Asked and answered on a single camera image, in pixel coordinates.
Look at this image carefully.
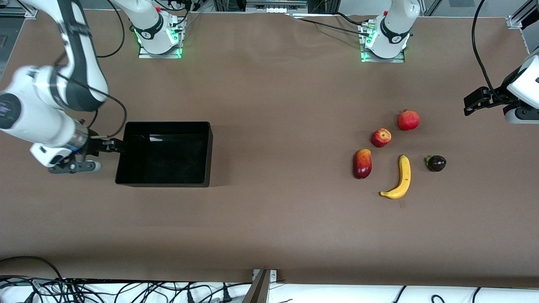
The black plastic box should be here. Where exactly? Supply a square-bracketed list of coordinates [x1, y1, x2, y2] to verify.
[115, 121, 213, 188]

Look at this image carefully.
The yellow banana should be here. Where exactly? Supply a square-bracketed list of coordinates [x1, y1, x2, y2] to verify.
[380, 154, 411, 200]

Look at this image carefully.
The red apple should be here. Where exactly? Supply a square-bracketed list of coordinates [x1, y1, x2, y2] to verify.
[371, 128, 392, 148]

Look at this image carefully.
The dark purple eggplant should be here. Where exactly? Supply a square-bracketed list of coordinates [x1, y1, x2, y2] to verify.
[424, 154, 447, 172]

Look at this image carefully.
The red pomegranate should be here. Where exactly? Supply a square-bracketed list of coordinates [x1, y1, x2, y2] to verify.
[397, 109, 421, 131]

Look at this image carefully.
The aluminium profile corner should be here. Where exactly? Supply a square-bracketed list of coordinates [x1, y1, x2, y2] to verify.
[507, 0, 539, 29]
[0, 6, 38, 19]

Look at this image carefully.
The red yellow mango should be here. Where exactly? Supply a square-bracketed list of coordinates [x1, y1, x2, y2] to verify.
[353, 149, 373, 180]

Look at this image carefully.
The brown table cover sheet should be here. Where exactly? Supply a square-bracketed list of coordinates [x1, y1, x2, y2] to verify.
[0, 8, 539, 289]

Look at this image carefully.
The white terminal strip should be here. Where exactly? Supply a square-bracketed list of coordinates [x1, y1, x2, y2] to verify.
[246, 0, 308, 13]

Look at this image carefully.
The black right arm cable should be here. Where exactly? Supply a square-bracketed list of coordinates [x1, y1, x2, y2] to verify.
[55, 0, 127, 139]

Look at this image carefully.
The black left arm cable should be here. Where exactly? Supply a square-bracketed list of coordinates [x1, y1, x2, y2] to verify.
[472, 0, 506, 97]

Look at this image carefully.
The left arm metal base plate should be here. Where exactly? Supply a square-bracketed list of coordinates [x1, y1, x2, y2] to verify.
[360, 19, 406, 64]

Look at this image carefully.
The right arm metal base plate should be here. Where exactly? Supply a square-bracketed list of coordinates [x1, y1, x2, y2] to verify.
[138, 13, 182, 58]

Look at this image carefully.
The black looped cable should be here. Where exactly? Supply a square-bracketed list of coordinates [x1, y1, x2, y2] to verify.
[0, 256, 64, 280]

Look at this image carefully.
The black cable tangle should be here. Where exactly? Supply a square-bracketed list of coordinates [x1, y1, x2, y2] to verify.
[0, 276, 253, 303]

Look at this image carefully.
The black cable to arm base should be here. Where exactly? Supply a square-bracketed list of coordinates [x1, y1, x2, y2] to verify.
[293, 13, 371, 35]

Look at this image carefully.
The dark background rack frame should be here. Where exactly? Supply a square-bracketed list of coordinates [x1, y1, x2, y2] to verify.
[213, 0, 337, 13]

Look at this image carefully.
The dark metal post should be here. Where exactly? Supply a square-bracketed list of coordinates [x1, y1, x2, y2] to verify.
[242, 269, 270, 303]

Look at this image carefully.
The small metal bracket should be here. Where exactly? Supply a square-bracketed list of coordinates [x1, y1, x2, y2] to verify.
[252, 269, 278, 282]

